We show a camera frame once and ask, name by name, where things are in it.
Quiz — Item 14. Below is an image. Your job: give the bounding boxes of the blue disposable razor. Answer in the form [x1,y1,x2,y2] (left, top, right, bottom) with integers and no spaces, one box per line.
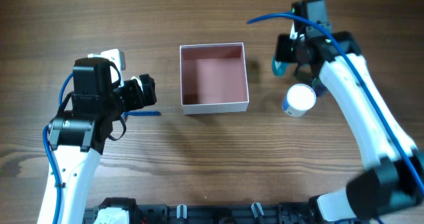
[123,111,161,121]

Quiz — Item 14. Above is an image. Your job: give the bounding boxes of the blue mouthwash bottle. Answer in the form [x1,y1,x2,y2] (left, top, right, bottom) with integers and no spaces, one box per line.
[272,57,290,77]

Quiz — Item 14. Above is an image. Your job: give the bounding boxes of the clear spray bottle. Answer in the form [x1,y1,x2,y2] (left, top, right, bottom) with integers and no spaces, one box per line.
[311,78,328,97]

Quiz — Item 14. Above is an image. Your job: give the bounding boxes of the white-lidded round jar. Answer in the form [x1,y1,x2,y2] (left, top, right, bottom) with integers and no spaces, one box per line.
[282,84,317,117]

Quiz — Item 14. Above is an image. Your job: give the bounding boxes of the green Dettol soap box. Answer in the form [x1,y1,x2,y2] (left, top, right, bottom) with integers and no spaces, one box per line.
[87,48,126,87]

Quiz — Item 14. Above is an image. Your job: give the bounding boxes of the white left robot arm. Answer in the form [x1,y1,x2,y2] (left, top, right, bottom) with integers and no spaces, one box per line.
[38,57,157,223]

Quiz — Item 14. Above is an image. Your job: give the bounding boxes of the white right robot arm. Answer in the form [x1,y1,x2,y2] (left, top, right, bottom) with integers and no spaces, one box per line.
[272,0,423,223]

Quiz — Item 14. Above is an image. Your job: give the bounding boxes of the white box with pink interior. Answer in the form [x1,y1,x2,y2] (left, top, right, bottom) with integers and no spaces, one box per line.
[180,42,250,115]

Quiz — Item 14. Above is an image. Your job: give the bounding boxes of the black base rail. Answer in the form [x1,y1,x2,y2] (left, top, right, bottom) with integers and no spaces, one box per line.
[82,197,325,224]

